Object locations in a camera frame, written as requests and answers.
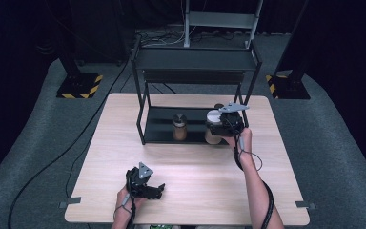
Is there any bundle of floor cables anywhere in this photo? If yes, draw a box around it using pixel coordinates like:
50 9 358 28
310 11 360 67
136 28 186 48

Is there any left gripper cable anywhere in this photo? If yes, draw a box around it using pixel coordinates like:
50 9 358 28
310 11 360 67
113 192 138 229

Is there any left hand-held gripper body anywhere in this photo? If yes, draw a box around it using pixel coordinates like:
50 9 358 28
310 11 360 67
125 161 155 199

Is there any person's left hand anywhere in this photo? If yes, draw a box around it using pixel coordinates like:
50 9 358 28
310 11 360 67
115 185 147 215

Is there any black stand with striped base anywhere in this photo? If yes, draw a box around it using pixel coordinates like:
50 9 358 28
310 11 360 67
265 0 312 100
55 0 104 100

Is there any black two-tier metal shelf rack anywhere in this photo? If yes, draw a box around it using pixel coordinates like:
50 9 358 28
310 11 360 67
130 33 263 147

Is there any jar with white lid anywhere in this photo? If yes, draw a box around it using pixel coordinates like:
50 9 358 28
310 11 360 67
204 109 226 146

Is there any long black floor cable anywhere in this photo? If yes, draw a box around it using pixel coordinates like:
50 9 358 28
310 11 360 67
7 58 132 229

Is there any grey tape piece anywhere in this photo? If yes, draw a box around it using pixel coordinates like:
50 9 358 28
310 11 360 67
295 200 317 211
58 197 82 210

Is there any thin black floor cable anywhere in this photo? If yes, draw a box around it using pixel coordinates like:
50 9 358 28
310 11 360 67
65 135 94 199

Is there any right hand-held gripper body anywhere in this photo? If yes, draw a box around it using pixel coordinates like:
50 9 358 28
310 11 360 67
208 101 251 138

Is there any grey metal stand frame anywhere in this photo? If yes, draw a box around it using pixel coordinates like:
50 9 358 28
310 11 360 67
183 0 264 50

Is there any person's right hand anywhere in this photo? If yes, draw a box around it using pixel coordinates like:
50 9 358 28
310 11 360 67
228 127 254 161

